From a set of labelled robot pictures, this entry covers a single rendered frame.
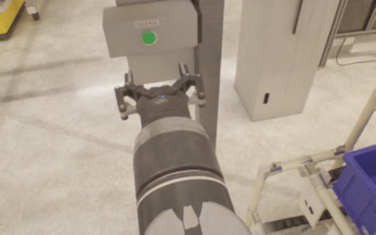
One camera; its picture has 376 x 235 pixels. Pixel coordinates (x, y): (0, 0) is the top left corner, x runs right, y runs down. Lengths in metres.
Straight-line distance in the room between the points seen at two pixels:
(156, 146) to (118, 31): 0.34
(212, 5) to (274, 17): 0.92
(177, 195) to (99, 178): 1.53
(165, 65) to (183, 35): 0.16
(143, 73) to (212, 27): 0.23
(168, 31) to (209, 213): 0.43
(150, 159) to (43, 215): 1.51
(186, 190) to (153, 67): 0.53
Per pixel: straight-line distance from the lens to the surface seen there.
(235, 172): 1.75
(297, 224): 1.16
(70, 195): 1.81
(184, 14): 0.62
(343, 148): 1.02
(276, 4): 1.54
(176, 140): 0.33
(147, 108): 0.41
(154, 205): 0.30
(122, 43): 0.64
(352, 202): 0.86
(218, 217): 0.28
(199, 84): 0.47
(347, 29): 2.61
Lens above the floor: 1.45
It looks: 44 degrees down
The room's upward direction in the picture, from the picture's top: 2 degrees counter-clockwise
